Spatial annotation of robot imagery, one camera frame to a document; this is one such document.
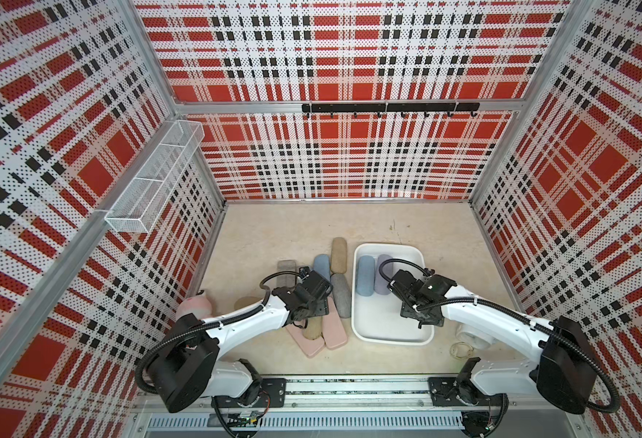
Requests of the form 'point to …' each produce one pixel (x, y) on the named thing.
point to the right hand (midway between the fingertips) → (422, 310)
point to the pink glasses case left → (310, 347)
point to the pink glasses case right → (334, 329)
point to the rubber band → (462, 357)
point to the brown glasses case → (314, 328)
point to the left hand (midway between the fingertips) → (319, 303)
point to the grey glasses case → (342, 295)
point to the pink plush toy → (198, 306)
